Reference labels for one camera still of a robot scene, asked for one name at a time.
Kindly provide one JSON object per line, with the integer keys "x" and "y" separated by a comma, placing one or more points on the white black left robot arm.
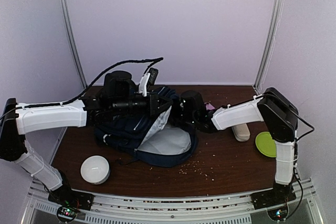
{"x": 18, "y": 119}

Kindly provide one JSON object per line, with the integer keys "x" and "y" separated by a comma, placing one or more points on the purple smartphone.
{"x": 209, "y": 106}

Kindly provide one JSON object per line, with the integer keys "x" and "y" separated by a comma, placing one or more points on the left aluminium frame post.
{"x": 72, "y": 43}

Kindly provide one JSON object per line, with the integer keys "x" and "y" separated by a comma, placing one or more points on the green plate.
{"x": 265, "y": 144}

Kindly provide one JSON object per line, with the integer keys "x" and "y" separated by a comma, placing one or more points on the beige glasses case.
{"x": 241, "y": 132}

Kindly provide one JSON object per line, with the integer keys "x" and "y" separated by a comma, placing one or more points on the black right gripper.
{"x": 177, "y": 123}

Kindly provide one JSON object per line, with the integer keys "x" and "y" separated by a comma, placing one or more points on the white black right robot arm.
{"x": 271, "y": 107}

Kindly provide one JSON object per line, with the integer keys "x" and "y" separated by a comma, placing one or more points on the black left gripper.
{"x": 153, "y": 107}

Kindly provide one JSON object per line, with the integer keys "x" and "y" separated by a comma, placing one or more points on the right aluminium frame post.
{"x": 269, "y": 44}

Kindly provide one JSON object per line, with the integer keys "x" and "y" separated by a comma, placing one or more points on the aluminium frame post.
{"x": 72, "y": 43}
{"x": 269, "y": 44}

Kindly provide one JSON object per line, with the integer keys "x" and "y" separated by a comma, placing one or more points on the white ceramic bowl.
{"x": 95, "y": 170}

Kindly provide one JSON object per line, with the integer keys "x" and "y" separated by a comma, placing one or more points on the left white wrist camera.
{"x": 147, "y": 80}

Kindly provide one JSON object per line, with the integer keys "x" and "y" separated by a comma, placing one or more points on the navy blue student backpack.
{"x": 153, "y": 141}

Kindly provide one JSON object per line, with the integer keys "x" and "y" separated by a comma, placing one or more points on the white front rail frame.
{"x": 231, "y": 208}

